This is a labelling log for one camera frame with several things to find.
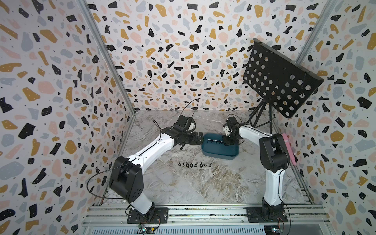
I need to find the teal plastic storage box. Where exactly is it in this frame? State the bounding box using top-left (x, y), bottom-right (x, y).
top-left (201, 133), bottom-right (240, 160)

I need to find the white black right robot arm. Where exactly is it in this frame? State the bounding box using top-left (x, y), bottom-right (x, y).
top-left (223, 117), bottom-right (290, 222)

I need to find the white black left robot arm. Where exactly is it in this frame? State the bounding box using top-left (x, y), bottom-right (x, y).
top-left (109, 115), bottom-right (204, 221)

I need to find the pink cylindrical bottle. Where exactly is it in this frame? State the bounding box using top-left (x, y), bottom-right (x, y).
top-left (282, 133), bottom-right (296, 166)

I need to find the black music stand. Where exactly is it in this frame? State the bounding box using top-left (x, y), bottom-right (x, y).
top-left (243, 39), bottom-right (324, 128)

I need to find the aluminium corner profile right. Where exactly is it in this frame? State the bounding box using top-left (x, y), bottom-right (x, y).
top-left (295, 0), bottom-right (338, 65)

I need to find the aluminium corner profile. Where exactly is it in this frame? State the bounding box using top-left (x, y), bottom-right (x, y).
top-left (295, 0), bottom-right (338, 65)
top-left (76, 0), bottom-right (136, 116)

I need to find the aluminium corner profile left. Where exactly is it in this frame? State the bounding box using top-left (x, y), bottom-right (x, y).
top-left (76, 0), bottom-right (136, 116)

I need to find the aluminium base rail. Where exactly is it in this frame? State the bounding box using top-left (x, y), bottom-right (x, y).
top-left (83, 204), bottom-right (335, 235)

